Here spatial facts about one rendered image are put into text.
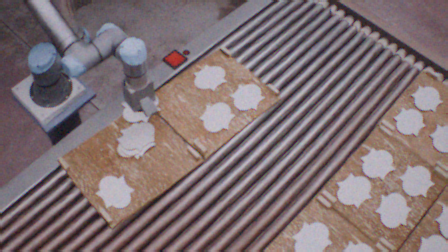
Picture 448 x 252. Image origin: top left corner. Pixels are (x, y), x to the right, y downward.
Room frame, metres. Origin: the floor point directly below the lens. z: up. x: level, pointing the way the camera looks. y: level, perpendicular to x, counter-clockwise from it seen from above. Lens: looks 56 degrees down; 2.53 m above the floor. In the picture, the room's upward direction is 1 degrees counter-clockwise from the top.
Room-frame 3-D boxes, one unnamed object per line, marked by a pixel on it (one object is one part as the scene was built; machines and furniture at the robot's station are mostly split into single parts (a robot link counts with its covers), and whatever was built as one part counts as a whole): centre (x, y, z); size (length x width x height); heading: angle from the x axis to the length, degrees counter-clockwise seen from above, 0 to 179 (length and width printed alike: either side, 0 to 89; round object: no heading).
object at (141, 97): (1.00, 0.14, 1.22); 0.12 x 0.09 x 0.16; 34
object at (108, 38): (1.09, 0.23, 1.38); 0.11 x 0.11 x 0.08; 39
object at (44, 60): (1.29, 0.54, 1.07); 0.13 x 0.12 x 0.14; 129
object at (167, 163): (0.92, 0.21, 0.93); 0.41 x 0.35 x 0.02; 129
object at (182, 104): (1.19, -0.11, 0.93); 0.41 x 0.35 x 0.02; 130
